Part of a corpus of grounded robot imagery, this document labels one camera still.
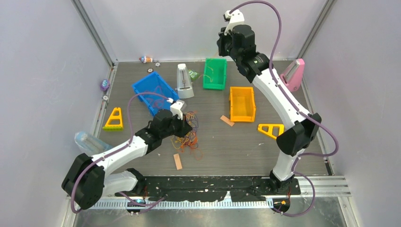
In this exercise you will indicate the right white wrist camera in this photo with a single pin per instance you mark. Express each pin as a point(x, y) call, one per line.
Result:
point(233, 18)

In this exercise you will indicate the small clown figurine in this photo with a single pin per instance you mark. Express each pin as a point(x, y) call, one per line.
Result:
point(145, 59)

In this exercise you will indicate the green plastic bin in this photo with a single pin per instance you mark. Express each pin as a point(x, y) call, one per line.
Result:
point(215, 74)

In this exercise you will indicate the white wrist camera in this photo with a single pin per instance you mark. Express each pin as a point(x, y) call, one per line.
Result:
point(177, 107)
point(233, 18)

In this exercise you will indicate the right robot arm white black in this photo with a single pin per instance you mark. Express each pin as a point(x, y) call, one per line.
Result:
point(300, 125)

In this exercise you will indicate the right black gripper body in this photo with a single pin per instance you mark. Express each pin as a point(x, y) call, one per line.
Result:
point(234, 54)

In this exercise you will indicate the tan wooden block far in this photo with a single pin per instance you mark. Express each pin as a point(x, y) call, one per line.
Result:
point(227, 120)

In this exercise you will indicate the yellow triangle block left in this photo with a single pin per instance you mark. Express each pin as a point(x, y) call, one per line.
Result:
point(114, 121)

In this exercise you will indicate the blue plastic bin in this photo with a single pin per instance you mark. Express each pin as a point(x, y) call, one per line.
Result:
point(152, 87)

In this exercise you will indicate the tan wooden block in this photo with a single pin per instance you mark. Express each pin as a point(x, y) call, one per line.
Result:
point(177, 161)
point(227, 120)

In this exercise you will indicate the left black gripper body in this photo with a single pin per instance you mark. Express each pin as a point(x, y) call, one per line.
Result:
point(174, 128)

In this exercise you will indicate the clear blue plastic container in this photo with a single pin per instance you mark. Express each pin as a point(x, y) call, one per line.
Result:
point(90, 144)

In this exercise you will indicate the white metronome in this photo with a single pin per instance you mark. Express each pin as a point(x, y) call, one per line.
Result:
point(184, 83)

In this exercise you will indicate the pink metronome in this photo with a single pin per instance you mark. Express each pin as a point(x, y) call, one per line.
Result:
point(293, 74)

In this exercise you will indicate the tan wooden block near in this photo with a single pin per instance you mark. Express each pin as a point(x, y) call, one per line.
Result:
point(177, 161)

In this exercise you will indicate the purple round toy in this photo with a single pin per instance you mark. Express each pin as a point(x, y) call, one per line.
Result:
point(105, 84)

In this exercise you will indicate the orange plastic bin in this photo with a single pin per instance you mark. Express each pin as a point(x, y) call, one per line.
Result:
point(242, 104)

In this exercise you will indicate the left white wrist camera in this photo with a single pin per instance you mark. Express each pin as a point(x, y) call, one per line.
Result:
point(177, 107)

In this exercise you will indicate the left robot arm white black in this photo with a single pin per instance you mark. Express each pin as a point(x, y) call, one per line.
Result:
point(92, 177)

